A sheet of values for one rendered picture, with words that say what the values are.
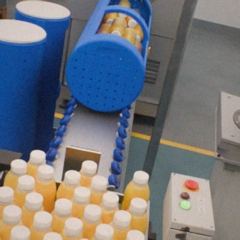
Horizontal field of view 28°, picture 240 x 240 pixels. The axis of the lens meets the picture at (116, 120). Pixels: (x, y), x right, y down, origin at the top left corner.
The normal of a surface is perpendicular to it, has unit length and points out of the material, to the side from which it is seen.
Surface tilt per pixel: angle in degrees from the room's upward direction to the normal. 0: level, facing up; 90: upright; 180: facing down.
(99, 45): 90
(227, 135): 4
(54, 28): 90
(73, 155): 90
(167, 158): 0
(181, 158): 0
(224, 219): 90
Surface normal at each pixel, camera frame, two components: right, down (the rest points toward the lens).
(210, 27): -0.14, 0.22
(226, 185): -0.81, 0.14
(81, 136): 0.18, -0.87
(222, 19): -0.18, 0.43
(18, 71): 0.36, 0.50
